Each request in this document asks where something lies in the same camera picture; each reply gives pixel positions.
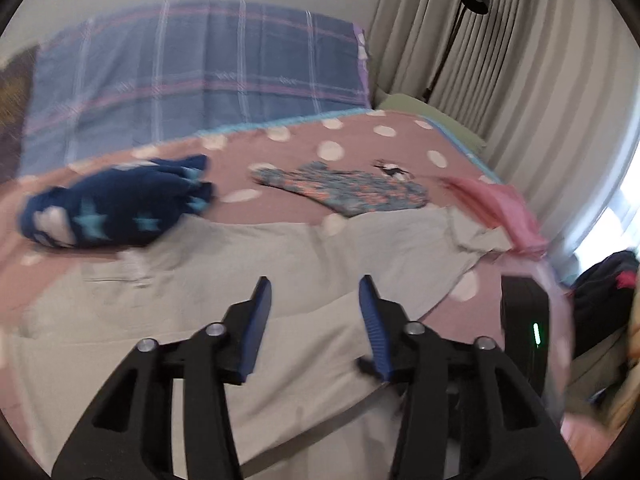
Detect light grey t-shirt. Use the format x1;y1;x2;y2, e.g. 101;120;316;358
8;207;511;479

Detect pink folded garment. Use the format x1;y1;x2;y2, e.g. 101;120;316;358
440;177;549;260

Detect pink polka dot blanket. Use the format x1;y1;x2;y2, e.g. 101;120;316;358
0;108;576;480

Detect floral patterned small garment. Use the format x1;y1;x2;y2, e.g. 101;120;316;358
250;159;430;218

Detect grey striped curtain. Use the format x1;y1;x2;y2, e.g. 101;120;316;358
369;0;639;279

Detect navy star pattern garment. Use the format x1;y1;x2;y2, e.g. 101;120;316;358
18;154;215;249

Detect green bed sheet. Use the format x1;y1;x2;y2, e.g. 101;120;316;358
375;93;486;155

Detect black floor lamp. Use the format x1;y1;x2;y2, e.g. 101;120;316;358
422;0;493;104

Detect blue plaid pillow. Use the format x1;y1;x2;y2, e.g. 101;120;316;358
17;0;369;176

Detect dark tree pattern pillow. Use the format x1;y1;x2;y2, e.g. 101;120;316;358
0;44;39;184

